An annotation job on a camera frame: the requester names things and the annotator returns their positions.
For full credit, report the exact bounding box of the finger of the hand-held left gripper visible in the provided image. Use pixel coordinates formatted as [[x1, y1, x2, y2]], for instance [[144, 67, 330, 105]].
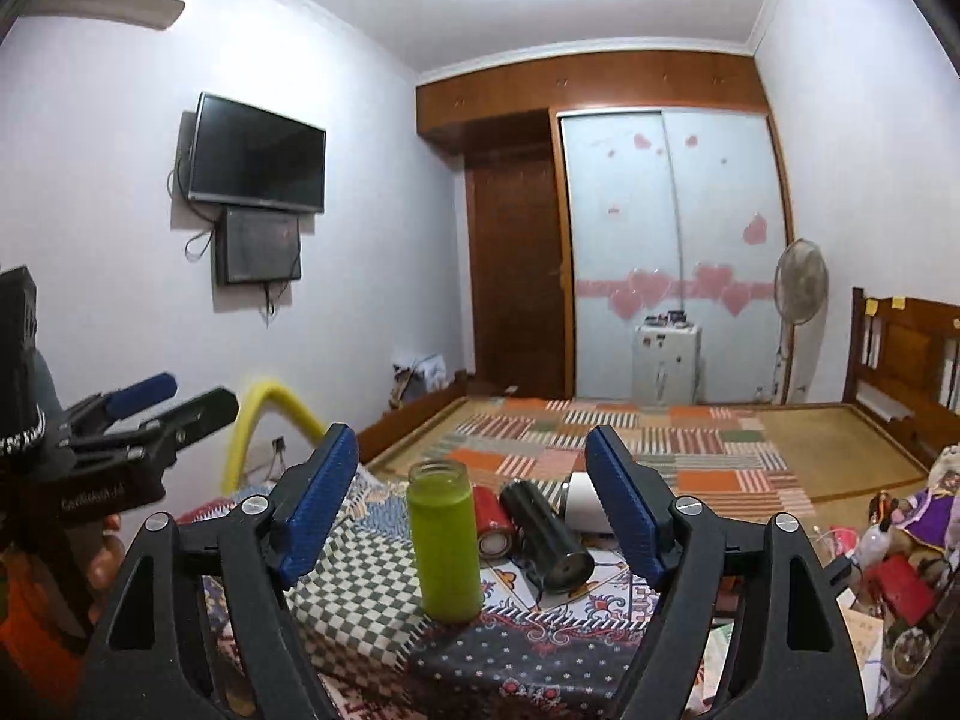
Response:
[[64, 373, 179, 430], [67, 388, 241, 470]]

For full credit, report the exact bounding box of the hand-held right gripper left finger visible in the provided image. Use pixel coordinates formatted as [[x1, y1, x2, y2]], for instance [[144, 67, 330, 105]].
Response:
[[75, 424, 362, 720]]

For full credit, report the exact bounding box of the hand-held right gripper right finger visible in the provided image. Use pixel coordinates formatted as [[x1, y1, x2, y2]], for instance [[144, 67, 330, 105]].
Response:
[[585, 425, 865, 720]]

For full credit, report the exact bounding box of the black cylinder bottle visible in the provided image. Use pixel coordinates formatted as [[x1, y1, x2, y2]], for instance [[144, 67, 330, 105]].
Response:
[[499, 478, 596, 613]]

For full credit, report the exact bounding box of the person's left forearm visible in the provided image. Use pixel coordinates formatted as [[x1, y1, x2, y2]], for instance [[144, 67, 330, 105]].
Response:
[[0, 544, 85, 720]]

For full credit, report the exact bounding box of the white cup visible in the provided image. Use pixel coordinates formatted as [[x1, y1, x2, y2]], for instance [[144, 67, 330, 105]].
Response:
[[562, 471, 620, 535]]

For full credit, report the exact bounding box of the person's left hand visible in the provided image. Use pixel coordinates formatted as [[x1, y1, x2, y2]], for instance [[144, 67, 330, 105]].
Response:
[[85, 514, 130, 625]]

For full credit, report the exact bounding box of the yellow foam tube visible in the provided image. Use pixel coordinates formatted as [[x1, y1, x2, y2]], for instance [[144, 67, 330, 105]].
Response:
[[220, 378, 332, 497]]

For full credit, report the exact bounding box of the striped patchwork bed mat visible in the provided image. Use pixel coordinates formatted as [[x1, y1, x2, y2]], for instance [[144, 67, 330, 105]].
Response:
[[358, 394, 932, 520]]

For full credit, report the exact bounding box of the patchwork printed tablecloth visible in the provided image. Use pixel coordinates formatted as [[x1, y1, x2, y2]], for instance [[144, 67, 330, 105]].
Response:
[[176, 463, 725, 720]]

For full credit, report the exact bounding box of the green bottle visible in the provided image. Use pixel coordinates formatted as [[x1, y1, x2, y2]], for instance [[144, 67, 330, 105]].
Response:
[[406, 459, 485, 623]]

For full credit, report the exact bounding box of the red can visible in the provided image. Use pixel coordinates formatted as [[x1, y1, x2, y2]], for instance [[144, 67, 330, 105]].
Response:
[[472, 485, 526, 560]]

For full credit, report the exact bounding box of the small white cabinet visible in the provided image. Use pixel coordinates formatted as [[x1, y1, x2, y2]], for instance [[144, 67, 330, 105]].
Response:
[[631, 323, 703, 404]]

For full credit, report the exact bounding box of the bag with papers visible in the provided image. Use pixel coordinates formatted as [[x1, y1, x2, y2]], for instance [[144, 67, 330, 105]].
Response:
[[389, 350, 455, 411]]

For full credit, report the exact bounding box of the brown wooden door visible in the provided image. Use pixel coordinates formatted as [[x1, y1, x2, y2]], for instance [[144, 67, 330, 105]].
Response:
[[464, 144, 568, 400]]

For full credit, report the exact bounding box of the stack of papers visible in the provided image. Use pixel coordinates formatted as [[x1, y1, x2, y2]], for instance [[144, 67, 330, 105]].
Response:
[[846, 600, 905, 720]]

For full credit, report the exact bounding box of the wooden wardrobe with sliding doors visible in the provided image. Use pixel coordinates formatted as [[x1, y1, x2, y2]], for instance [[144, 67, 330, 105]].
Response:
[[415, 50, 797, 403]]

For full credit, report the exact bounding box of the red box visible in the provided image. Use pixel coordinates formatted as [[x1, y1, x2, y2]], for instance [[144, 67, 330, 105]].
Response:
[[872, 558, 936, 625]]

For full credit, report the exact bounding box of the standing electric fan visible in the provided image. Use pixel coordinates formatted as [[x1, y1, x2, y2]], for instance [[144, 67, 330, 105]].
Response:
[[771, 238, 830, 404]]

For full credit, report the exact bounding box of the doll in purple dress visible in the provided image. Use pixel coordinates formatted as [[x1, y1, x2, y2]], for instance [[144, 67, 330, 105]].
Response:
[[895, 445, 960, 565]]

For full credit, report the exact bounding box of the wooden headboard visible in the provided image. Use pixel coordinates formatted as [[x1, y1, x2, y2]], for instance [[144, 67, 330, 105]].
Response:
[[842, 286, 960, 467]]

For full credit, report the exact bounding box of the wooden bed frame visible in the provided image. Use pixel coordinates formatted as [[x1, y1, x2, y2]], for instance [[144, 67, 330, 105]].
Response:
[[355, 370, 470, 466]]

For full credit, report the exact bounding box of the black television cable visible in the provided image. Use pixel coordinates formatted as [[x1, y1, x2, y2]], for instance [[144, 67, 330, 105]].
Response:
[[168, 161, 220, 263]]

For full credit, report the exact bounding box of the small black wall monitor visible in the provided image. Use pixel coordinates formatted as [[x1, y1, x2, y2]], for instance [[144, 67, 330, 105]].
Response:
[[215, 206, 304, 287]]

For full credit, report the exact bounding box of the wall-mounted black television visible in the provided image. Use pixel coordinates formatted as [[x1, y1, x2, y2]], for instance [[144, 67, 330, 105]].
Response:
[[185, 92, 328, 215]]

